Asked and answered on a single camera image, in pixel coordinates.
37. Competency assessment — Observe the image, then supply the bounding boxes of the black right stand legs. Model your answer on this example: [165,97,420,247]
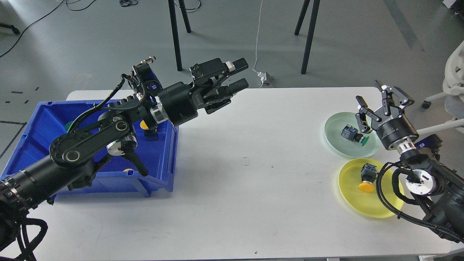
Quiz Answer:
[294,0,320,75]

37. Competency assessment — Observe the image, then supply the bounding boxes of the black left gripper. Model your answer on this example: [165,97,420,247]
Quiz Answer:
[149,58,249,126]

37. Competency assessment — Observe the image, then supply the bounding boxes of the black stand legs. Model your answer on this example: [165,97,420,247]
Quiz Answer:
[294,0,320,75]
[168,0,192,71]

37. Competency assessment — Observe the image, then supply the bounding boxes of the light green plate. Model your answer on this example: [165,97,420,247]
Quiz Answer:
[324,112,381,158]

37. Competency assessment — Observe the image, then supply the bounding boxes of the yellow plate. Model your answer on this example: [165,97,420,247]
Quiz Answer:
[338,158,404,219]

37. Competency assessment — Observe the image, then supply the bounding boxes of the white power plug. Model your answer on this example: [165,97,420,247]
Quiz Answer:
[257,72,276,88]

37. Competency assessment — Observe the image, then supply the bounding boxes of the white office chair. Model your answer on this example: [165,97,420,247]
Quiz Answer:
[418,42,464,135]

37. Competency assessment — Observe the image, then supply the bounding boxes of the black left stand legs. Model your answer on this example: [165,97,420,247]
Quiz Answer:
[168,0,192,71]

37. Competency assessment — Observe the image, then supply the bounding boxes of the green push button back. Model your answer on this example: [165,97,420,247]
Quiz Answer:
[341,124,369,146]

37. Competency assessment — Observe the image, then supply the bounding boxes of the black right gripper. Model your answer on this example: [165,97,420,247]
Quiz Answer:
[355,80,419,150]

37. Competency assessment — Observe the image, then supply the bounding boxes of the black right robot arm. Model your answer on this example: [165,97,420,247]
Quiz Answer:
[355,80,464,243]

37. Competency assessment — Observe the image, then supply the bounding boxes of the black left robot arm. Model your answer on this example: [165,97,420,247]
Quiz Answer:
[1,57,249,261]

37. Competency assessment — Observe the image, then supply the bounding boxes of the blue plastic bin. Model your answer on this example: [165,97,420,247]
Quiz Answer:
[1,100,178,197]

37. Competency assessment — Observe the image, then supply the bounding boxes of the black floor cable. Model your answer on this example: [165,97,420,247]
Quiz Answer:
[0,0,98,58]

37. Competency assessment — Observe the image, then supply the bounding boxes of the yellow push button back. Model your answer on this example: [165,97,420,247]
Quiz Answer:
[140,120,158,141]

